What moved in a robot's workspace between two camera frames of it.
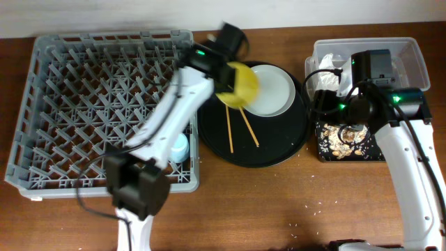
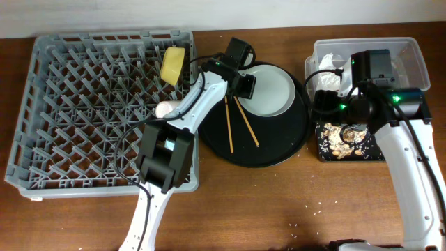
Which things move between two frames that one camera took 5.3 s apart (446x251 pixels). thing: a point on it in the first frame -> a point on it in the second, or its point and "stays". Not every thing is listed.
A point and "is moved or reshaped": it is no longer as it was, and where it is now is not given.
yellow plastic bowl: x=247 y=87 is moved or reshaped
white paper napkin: x=327 y=80 stays
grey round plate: x=276 y=91 stays
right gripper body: x=326 y=100 stays
